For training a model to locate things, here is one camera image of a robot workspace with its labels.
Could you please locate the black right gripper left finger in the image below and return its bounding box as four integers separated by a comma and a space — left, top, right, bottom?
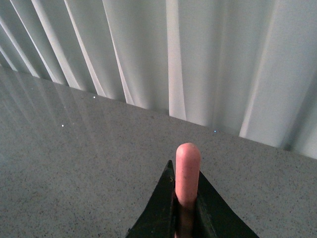
126, 160, 176, 238

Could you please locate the pink chopstick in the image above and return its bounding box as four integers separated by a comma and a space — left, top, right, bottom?
175, 143, 201, 238

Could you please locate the white curtain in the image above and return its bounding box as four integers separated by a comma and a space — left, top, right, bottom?
0, 0, 317, 158

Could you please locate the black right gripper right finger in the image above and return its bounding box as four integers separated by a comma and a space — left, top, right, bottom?
193, 173, 258, 238

